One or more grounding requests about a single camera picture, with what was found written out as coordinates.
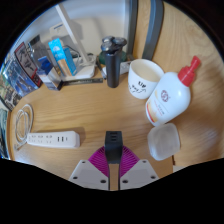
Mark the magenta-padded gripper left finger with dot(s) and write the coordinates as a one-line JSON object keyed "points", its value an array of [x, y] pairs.
{"points": [[88, 175]]}

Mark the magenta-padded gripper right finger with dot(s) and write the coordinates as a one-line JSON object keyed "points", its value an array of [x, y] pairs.
{"points": [[138, 175]]}

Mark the black charger block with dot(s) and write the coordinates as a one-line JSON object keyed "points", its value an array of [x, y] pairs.
{"points": [[113, 143]]}

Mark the white power strip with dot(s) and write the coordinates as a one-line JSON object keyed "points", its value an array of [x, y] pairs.
{"points": [[66, 140]]}

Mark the translucent plastic container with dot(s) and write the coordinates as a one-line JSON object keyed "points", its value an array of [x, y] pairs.
{"points": [[163, 141]]}

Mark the white red-capped pump bottle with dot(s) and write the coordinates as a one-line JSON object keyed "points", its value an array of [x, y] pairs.
{"points": [[168, 100]]}

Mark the white cup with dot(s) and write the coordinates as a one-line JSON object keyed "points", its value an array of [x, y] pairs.
{"points": [[143, 85]]}

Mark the black flat ruler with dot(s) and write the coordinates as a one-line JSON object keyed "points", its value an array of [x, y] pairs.
{"points": [[83, 81]]}

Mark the black electric shaver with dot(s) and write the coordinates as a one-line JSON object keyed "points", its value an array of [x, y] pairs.
{"points": [[113, 66]]}

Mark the blue robot model box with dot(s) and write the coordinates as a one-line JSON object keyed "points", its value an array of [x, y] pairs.
{"points": [[23, 73]]}

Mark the tall light blue box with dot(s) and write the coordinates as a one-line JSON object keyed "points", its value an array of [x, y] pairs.
{"points": [[61, 55]]}

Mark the dark drink bottle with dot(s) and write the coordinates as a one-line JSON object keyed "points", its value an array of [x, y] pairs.
{"points": [[38, 50]]}

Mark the white desk lamp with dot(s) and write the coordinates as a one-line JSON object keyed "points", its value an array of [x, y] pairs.
{"points": [[71, 33]]}

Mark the white box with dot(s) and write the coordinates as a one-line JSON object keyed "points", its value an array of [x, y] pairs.
{"points": [[76, 30]]}

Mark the grey metal shelf frame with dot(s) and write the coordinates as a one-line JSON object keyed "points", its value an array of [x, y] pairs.
{"points": [[153, 26]]}

